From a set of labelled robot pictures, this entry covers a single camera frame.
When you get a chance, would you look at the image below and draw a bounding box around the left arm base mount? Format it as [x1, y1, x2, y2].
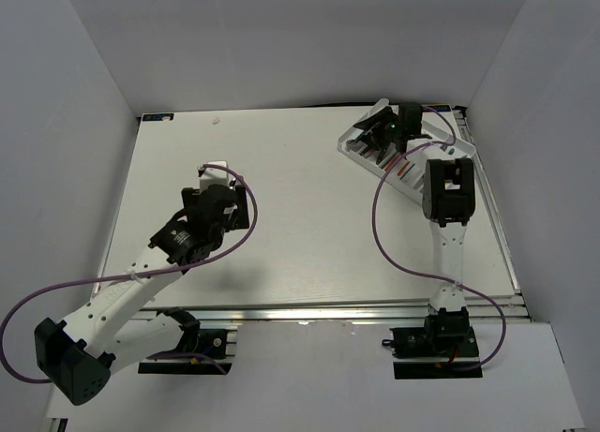
[138, 307, 233, 376]

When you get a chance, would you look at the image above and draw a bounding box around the blue label sticker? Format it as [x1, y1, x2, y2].
[427, 104, 452, 112]
[142, 112, 174, 122]

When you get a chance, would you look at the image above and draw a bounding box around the blue label sticker left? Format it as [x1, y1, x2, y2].
[142, 112, 174, 122]

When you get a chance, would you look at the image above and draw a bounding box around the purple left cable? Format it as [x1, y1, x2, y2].
[0, 164, 260, 386]

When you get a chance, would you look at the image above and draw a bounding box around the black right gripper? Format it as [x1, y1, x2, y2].
[354, 105, 403, 151]

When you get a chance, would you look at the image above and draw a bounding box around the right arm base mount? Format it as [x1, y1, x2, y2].
[382, 307, 483, 380]

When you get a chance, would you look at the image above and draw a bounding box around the white divided utensil tray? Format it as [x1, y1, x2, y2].
[337, 108, 476, 203]

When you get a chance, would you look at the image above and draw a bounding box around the purple cable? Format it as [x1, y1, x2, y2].
[371, 104, 508, 372]
[0, 164, 260, 386]

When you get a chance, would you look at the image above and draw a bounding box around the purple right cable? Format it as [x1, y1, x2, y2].
[371, 104, 508, 372]

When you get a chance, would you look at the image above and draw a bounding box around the blue label sticker right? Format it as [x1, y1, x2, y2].
[427, 104, 452, 112]

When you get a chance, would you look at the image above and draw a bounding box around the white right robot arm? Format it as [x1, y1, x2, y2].
[347, 102, 475, 356]

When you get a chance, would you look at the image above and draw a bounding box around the brown marbled handle spoon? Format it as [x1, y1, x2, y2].
[346, 141, 362, 152]

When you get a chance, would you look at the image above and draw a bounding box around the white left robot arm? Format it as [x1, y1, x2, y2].
[34, 161, 250, 406]

